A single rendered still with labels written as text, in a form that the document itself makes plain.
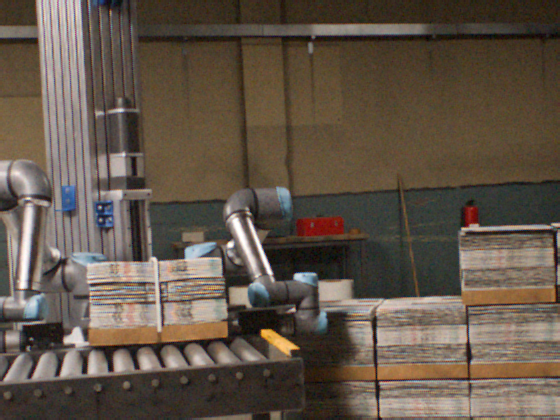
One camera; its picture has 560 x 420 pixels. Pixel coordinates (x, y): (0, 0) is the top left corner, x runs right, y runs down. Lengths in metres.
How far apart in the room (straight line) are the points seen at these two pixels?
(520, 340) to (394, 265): 7.02
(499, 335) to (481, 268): 0.22
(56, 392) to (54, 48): 1.63
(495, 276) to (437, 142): 7.22
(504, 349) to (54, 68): 1.82
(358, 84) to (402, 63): 0.52
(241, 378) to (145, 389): 0.22
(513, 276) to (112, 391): 1.34
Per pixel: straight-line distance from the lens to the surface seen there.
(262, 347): 2.83
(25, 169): 2.98
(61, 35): 3.60
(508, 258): 3.07
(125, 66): 3.60
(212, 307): 2.76
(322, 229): 9.25
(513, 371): 3.10
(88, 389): 2.30
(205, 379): 2.31
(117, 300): 2.74
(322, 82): 9.96
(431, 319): 3.09
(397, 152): 10.09
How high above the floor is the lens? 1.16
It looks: 3 degrees down
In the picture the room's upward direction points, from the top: 3 degrees counter-clockwise
